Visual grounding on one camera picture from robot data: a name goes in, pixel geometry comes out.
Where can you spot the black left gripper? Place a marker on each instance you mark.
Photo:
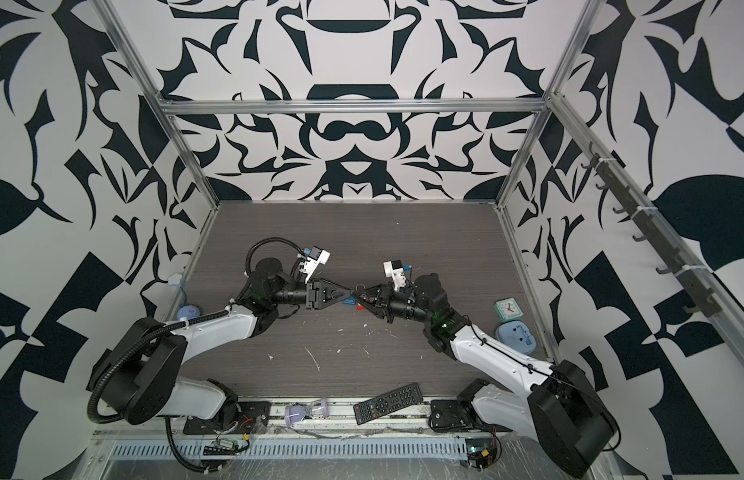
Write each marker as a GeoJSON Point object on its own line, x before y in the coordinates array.
{"type": "Point", "coordinates": [318, 299]}

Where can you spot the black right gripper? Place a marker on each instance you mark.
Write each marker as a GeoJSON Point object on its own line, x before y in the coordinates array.
{"type": "Point", "coordinates": [382, 308]}

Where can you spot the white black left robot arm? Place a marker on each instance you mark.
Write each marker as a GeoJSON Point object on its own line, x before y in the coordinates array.
{"type": "Point", "coordinates": [140, 378]}

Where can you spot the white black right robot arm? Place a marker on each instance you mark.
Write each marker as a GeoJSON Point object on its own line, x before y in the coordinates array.
{"type": "Point", "coordinates": [553, 404]}

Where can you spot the black remote control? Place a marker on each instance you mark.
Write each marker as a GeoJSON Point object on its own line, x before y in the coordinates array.
{"type": "Point", "coordinates": [388, 403]}

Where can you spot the clear safety glasses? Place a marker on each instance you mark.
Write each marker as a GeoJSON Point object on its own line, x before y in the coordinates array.
{"type": "Point", "coordinates": [298, 412]}

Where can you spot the teal alarm clock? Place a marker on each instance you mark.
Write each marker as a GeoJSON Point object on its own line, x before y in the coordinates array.
{"type": "Point", "coordinates": [508, 310]}

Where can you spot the light blue round device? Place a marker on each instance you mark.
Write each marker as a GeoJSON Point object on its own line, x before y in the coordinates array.
{"type": "Point", "coordinates": [517, 336]}

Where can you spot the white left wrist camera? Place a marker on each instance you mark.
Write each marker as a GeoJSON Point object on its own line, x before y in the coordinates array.
{"type": "Point", "coordinates": [312, 258]}

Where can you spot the light blue device left wall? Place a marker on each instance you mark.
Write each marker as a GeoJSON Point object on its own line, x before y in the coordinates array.
{"type": "Point", "coordinates": [188, 312]}

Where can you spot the white slotted cable duct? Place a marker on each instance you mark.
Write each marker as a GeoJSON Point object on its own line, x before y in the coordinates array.
{"type": "Point", "coordinates": [448, 448]}

